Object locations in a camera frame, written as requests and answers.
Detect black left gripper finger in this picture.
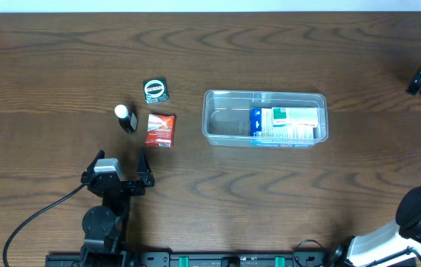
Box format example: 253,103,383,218
84,150,105,174
136,148,152,181

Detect red Panadol ActiFast packet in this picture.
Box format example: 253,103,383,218
145,114,176,148

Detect blue Cool Fever box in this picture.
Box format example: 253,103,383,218
250,108,318,147

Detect white green medicine box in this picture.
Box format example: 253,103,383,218
271,108,319,128

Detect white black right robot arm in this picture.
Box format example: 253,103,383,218
291,186,421,266

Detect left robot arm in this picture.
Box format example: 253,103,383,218
79,149,155,266

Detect clear plastic container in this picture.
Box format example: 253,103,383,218
202,90,328,148

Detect dark bottle white cap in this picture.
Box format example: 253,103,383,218
114,105,138,134

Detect green Zam-Buk box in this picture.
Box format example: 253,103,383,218
143,77,169,104

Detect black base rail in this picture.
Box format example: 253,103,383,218
44,251,353,267

